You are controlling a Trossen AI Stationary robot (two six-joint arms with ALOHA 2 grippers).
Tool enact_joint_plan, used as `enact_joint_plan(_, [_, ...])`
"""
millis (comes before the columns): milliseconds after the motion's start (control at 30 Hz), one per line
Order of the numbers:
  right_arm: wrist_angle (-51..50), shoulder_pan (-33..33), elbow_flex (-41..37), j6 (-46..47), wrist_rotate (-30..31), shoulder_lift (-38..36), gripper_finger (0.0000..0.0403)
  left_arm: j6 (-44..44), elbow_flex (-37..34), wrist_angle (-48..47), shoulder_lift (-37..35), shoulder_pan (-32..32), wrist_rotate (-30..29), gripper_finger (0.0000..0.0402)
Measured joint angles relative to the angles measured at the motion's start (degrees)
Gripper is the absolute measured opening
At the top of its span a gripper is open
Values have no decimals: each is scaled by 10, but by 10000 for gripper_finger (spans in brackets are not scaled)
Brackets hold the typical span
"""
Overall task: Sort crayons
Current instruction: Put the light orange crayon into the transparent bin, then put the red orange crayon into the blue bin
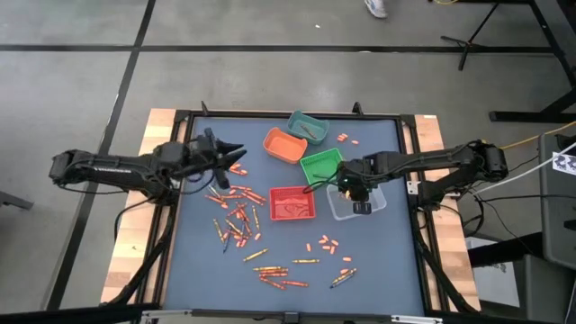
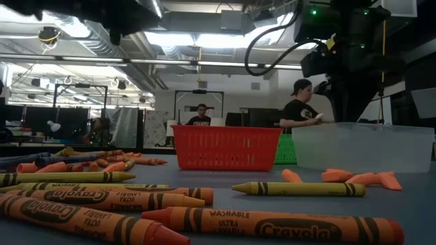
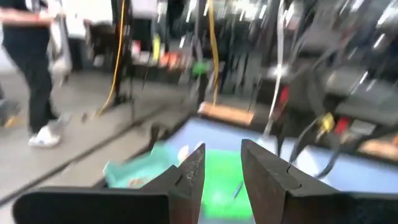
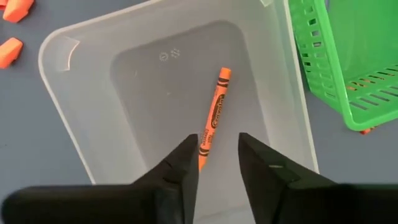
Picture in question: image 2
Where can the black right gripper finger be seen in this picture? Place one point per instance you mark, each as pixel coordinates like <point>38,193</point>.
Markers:
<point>362,102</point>
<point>345,102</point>

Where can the red Crayola crayon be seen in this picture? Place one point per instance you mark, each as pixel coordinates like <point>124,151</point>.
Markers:
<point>85,221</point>
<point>112,153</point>
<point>272,226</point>
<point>146,161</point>

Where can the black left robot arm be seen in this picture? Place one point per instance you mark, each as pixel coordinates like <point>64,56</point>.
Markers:
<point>119,13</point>

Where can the person's phone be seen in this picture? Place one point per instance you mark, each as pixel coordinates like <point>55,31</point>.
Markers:
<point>319,116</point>

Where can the clear plastic container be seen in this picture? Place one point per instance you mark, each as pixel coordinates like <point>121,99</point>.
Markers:
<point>368,149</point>

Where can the person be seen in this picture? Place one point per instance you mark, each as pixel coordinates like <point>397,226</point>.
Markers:
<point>100,124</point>
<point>199,119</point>
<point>298,110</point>

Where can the green slotted plastic basket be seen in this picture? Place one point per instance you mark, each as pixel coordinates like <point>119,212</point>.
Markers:
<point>286,149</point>

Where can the black monitor block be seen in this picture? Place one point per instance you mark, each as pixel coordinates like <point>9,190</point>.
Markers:
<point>259,119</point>

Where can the yellow Crayola crayon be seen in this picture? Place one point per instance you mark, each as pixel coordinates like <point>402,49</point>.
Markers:
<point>299,189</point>
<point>68,151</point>
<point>68,177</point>
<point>68,186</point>

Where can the grey ceiling unit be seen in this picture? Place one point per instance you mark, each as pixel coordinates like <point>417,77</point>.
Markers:
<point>231,22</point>

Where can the red slotted plastic basket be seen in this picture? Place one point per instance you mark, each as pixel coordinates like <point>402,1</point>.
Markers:
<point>225,149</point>

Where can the white box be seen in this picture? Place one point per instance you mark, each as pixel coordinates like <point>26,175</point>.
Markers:
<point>171,127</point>

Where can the long LED light bar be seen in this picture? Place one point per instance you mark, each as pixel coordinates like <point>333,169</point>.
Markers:
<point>163,62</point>

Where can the grey hanging cloth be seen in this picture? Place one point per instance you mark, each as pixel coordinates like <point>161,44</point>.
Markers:
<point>124,126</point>

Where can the black partition screen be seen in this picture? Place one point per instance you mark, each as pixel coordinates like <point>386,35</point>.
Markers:
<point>71,122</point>

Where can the white desk lamp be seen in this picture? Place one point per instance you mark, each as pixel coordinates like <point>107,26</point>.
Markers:
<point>54,126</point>

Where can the round black ceiling device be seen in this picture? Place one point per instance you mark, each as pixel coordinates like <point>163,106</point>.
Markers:
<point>48,35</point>

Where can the black gantry frame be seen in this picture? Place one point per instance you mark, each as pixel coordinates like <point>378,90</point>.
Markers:
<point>199,91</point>
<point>81,85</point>

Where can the silver ventilation duct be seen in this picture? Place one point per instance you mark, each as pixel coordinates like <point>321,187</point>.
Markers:
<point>155,8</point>

